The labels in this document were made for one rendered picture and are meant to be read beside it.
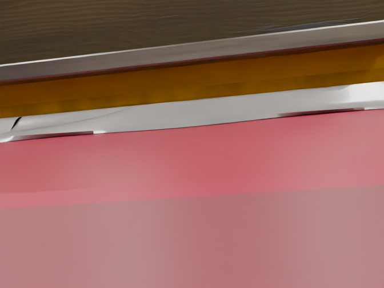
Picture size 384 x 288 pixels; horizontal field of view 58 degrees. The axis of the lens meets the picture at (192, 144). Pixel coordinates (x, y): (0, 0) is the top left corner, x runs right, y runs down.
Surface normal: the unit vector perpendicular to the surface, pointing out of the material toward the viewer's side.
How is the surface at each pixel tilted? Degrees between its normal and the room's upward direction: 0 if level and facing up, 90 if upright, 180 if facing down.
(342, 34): 89
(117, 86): 89
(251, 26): 89
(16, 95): 89
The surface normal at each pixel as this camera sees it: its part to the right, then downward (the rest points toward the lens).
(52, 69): -0.11, 0.14
